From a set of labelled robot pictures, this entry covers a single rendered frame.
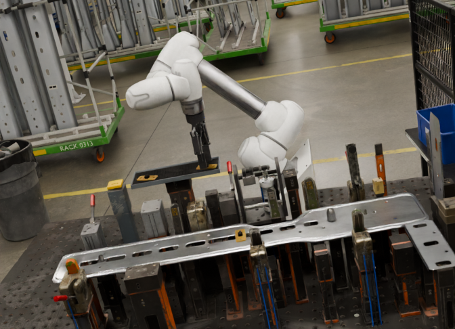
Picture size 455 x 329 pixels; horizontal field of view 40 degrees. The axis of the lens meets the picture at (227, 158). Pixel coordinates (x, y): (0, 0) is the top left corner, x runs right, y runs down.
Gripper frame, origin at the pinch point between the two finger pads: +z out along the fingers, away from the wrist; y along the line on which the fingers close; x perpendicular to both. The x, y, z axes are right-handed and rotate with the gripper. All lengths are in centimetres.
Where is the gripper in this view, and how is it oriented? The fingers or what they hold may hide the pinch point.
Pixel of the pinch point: (204, 158)
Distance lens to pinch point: 253.1
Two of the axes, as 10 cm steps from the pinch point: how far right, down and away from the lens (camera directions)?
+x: 9.5, -0.8, -3.0
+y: -2.4, 4.2, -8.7
